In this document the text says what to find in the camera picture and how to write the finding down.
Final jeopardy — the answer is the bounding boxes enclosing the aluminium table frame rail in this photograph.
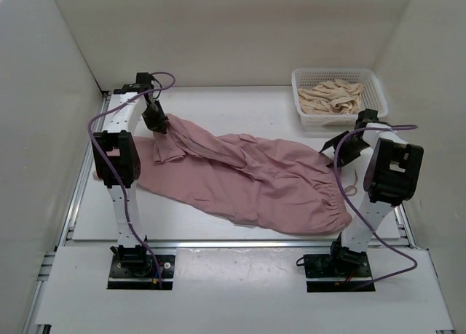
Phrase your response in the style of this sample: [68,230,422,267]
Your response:
[21,90,110,334]

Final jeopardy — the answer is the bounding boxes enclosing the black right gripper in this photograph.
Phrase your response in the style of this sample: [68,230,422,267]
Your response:
[323,131,371,168]

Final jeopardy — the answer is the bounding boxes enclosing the beige trousers in basket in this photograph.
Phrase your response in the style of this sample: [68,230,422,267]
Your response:
[297,79,365,115]

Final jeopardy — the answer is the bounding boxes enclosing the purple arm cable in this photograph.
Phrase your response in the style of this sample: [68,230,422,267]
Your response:
[87,71,177,290]
[332,124,419,285]

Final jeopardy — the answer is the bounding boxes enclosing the pink trousers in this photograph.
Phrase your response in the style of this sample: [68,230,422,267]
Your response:
[91,114,360,236]

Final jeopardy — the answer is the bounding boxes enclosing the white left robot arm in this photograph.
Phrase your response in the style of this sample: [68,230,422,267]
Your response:
[87,82,167,276]

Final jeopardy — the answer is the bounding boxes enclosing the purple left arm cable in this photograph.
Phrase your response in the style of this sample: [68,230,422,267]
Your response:
[87,71,177,290]

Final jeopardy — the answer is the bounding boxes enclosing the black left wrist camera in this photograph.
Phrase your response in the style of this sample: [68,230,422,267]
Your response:
[122,72,155,93]

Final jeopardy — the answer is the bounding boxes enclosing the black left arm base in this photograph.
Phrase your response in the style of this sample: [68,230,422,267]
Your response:
[107,246,175,290]

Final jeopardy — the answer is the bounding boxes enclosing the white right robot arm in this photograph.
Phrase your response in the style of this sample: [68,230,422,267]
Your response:
[321,109,424,276]

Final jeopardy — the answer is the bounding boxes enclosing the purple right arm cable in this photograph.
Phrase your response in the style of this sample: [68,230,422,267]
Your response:
[332,124,419,285]

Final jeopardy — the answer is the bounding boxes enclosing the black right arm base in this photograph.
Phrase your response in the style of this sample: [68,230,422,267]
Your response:
[296,239,376,293]

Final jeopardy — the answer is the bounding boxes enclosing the white plastic basket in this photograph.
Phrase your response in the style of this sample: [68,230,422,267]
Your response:
[291,68,388,127]

